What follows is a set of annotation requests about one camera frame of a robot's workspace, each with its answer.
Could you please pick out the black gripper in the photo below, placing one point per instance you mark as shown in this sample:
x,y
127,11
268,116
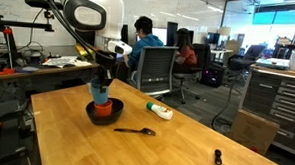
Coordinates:
x,y
105,62

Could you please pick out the light blue plastic cup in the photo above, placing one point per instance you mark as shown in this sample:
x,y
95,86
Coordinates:
x,y
100,96

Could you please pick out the orange plastic cup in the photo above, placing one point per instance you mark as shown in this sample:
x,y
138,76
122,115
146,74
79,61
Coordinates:
x,y
103,109

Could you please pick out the black bowl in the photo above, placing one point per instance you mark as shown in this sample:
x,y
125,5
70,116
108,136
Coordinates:
x,y
116,116

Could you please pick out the stack of papers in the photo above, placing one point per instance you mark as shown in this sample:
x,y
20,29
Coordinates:
x,y
63,61

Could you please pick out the grey mesh office chair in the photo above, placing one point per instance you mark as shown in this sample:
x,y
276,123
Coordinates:
x,y
154,69

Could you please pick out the large black monitor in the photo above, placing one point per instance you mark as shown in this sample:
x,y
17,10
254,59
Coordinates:
x,y
125,33

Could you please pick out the person in blue jacket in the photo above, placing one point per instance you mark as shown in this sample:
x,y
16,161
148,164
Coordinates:
x,y
146,42

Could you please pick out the white bottle green cap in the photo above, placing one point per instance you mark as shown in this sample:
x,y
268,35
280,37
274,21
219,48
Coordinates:
x,y
161,110

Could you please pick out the long wooden desk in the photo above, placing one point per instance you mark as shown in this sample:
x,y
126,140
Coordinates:
x,y
38,71

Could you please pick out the bright white monitor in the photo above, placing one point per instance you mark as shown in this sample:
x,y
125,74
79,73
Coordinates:
x,y
161,34

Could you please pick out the person in red shirt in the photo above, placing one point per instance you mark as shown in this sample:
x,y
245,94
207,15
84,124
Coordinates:
x,y
187,56

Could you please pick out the tall black monitor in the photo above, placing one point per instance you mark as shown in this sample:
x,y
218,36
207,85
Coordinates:
x,y
172,28

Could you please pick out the black office chair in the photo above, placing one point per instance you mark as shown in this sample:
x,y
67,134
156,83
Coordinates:
x,y
202,56

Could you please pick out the red clamp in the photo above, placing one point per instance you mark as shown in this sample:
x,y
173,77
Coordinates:
x,y
1,72

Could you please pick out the computer tower with lights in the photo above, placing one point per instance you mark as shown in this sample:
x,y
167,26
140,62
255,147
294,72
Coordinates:
x,y
212,77

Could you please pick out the small distant monitor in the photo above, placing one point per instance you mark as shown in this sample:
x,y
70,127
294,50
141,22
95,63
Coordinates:
x,y
212,38

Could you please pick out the table lamp beige shade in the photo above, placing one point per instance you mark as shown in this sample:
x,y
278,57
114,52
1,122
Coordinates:
x,y
224,31

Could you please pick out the small black clip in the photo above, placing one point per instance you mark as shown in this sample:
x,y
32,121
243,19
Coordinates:
x,y
218,157

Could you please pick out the dark padded armchair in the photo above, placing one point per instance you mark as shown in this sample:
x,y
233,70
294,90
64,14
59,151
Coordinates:
x,y
241,61

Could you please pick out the brown cardboard box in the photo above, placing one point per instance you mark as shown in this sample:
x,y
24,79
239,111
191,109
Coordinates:
x,y
252,130

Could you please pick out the grey drawer cabinet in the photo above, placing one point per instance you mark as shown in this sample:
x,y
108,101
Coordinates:
x,y
280,98

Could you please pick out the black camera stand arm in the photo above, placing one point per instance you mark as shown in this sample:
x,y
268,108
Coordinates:
x,y
23,24

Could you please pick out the black camera bar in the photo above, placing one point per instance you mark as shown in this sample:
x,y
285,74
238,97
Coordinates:
x,y
41,3

